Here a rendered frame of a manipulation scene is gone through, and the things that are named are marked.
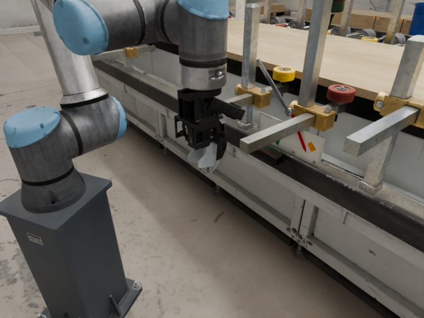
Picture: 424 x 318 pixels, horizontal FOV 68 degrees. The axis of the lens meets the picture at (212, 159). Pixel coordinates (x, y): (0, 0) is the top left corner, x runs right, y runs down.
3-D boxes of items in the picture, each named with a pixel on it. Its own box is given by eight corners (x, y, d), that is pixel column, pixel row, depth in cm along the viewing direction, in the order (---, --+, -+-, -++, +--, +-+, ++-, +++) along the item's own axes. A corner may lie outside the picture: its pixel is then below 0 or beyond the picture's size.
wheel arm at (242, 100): (196, 124, 96) (196, 111, 94) (190, 121, 99) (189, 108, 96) (288, 94, 120) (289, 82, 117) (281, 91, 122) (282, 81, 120)
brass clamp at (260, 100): (259, 109, 107) (260, 95, 104) (232, 98, 116) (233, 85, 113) (270, 105, 110) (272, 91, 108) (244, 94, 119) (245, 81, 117)
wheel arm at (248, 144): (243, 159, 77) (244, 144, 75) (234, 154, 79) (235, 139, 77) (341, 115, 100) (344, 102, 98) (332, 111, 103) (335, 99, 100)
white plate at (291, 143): (318, 168, 96) (324, 139, 91) (257, 137, 113) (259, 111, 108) (319, 168, 96) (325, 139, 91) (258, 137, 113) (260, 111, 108)
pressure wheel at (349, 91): (338, 128, 98) (346, 93, 92) (317, 120, 103) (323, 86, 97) (352, 121, 102) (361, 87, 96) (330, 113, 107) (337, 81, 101)
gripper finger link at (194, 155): (185, 173, 73) (183, 138, 68) (204, 164, 76) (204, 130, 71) (193, 179, 71) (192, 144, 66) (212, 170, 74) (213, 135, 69)
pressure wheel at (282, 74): (293, 101, 117) (297, 70, 111) (271, 101, 117) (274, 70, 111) (289, 94, 124) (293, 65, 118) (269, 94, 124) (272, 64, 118)
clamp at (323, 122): (323, 132, 90) (326, 115, 88) (286, 117, 99) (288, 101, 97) (334, 127, 93) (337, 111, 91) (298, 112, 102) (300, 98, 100)
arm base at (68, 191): (55, 219, 91) (45, 192, 86) (8, 204, 97) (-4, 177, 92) (98, 183, 106) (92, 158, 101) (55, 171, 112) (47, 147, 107)
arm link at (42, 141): (10, 168, 96) (-12, 116, 87) (64, 148, 107) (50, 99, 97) (31, 188, 87) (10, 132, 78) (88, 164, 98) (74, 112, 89)
